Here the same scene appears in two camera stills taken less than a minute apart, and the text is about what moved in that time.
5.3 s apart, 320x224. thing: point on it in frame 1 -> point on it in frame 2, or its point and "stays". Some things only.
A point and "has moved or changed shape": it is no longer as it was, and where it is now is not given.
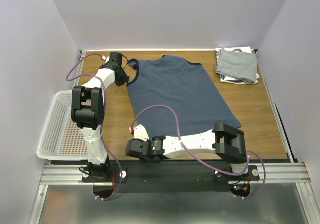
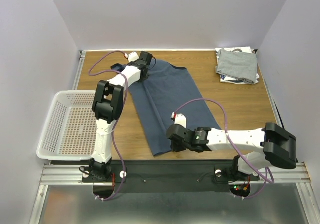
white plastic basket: x=61 y=138 stays
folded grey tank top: x=242 y=65 stays
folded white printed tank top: x=227 y=79 stays
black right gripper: x=131 y=152 -> x=176 y=145
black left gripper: x=125 y=79 -> x=144 y=79
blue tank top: x=184 y=87 has moved or changed shape
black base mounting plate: x=184 y=176 stays
